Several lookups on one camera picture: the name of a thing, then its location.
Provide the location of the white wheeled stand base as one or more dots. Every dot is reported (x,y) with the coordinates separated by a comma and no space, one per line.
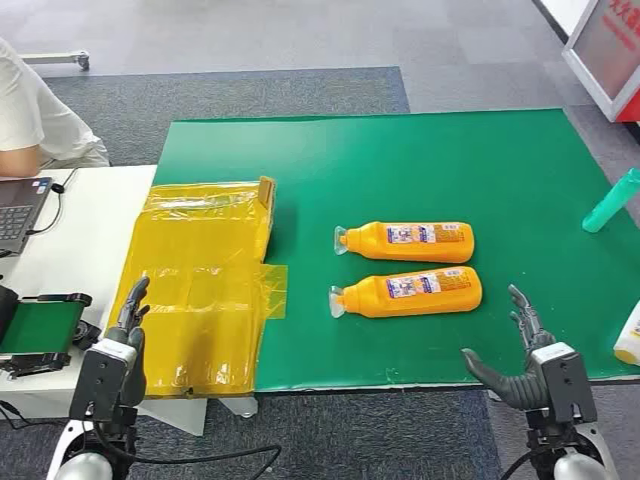
(55,58)

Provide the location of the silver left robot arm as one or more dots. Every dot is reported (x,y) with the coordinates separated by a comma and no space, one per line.
(82,467)

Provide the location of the grey laptop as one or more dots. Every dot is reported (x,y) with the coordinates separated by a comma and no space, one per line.
(17,208)

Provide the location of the white and yellow bottle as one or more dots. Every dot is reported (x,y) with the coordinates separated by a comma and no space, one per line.
(631,344)

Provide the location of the teal plastic bottle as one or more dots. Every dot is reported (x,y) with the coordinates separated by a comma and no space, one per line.
(607,205)

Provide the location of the small green belt conveyor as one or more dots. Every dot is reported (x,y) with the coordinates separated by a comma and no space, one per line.
(42,328)

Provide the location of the person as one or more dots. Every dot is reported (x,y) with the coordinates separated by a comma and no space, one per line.
(30,112)

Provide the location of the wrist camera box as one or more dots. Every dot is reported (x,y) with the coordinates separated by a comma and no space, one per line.
(103,381)
(564,384)

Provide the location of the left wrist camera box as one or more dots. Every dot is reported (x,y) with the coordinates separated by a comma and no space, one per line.
(103,381)

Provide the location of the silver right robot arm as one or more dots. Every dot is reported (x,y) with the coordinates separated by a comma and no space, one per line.
(575,467)

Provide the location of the red and white display stand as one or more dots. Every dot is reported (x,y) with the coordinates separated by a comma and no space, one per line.
(607,46)

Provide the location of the green table mat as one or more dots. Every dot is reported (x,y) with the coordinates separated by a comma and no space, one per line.
(400,166)

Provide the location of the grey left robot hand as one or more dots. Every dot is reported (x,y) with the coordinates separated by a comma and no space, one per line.
(133,358)

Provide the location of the yellow film-wrapped cardboard tray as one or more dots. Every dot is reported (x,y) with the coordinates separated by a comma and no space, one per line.
(200,265)

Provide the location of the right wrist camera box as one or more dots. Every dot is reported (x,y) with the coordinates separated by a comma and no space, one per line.
(564,384)

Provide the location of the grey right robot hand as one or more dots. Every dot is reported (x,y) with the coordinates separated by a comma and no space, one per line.
(510,391)

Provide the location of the orange plastic bottle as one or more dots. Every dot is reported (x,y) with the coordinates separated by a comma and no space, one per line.
(372,243)
(370,298)

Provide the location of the person's forearm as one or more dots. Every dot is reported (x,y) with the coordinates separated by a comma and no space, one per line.
(17,161)

